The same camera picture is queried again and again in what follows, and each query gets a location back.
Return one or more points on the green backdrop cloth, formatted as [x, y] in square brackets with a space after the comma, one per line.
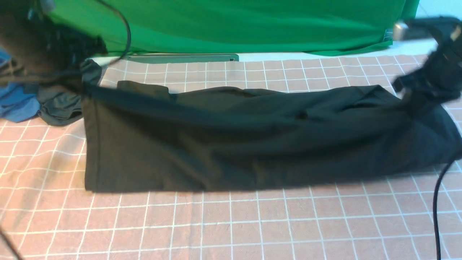
[320, 27]

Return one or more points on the green flat bar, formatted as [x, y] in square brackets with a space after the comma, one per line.
[181, 58]

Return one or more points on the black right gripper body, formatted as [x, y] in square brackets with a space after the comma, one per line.
[437, 81]

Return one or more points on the pink checkered tablecloth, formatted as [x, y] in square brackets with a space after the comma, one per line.
[49, 216]

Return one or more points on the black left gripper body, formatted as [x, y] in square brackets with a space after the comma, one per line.
[66, 48]

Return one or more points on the clear binder clip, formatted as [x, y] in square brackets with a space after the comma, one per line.
[388, 35]

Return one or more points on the blue garment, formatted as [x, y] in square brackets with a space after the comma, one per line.
[15, 105]

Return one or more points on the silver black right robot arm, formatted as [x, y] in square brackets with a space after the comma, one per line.
[440, 29]

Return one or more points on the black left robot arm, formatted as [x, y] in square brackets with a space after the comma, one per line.
[40, 50]

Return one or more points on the dark gray long-sleeve top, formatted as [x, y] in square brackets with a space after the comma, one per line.
[143, 138]

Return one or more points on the crumpled dark gray garment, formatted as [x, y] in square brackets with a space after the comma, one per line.
[56, 107]

